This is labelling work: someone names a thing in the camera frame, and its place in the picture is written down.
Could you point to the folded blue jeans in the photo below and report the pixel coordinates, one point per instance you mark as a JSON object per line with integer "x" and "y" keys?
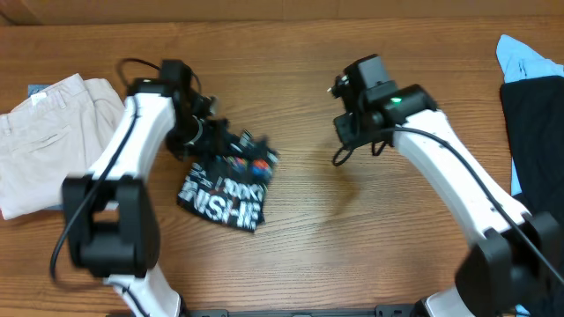
{"x": 37, "y": 89}

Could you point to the black orange patterned t-shirt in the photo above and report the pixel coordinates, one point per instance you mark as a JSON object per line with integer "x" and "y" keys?
{"x": 230, "y": 189}

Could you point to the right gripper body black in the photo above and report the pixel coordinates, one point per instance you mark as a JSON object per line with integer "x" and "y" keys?
{"x": 355, "y": 132}

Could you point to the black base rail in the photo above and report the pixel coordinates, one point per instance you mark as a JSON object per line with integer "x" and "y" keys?
{"x": 299, "y": 313}

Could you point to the plain black garment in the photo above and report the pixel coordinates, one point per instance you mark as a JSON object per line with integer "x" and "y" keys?
{"x": 533, "y": 111}

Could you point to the folded beige pants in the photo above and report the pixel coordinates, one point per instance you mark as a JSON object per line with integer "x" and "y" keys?
{"x": 95, "y": 110}

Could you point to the light blue garment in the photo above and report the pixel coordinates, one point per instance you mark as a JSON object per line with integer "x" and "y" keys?
{"x": 518, "y": 62}

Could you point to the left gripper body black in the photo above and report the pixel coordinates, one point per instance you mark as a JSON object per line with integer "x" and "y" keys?
{"x": 191, "y": 137}

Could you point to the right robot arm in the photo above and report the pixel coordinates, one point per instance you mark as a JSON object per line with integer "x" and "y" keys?
{"x": 513, "y": 255}

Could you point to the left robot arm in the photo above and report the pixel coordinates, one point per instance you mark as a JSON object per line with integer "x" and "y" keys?
{"x": 110, "y": 225}

